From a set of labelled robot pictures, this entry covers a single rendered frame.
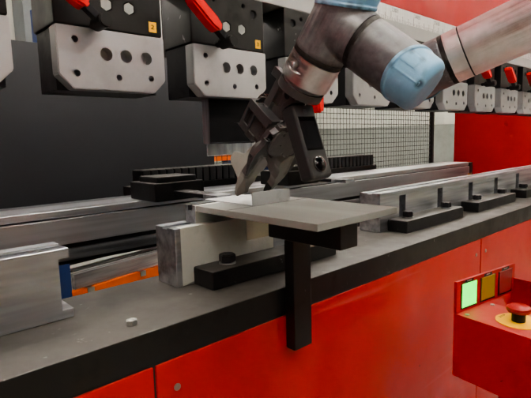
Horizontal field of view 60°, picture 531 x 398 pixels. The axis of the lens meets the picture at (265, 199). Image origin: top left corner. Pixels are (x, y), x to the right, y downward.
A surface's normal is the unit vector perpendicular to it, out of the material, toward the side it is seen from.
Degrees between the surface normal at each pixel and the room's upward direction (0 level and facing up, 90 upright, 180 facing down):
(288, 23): 90
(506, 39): 111
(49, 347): 0
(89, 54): 90
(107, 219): 90
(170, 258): 90
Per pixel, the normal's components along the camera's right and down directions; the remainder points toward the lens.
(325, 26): -0.60, 0.26
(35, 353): -0.03, -0.99
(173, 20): -0.73, 0.11
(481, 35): -0.54, 0.05
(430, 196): 0.68, 0.07
